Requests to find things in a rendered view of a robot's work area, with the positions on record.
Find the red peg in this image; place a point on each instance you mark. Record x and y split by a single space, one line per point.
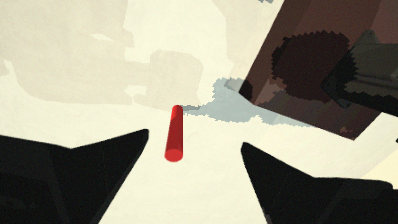
174 144

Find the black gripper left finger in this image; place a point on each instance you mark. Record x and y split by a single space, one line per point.
83 180

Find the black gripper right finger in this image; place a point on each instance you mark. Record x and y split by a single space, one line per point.
289 196

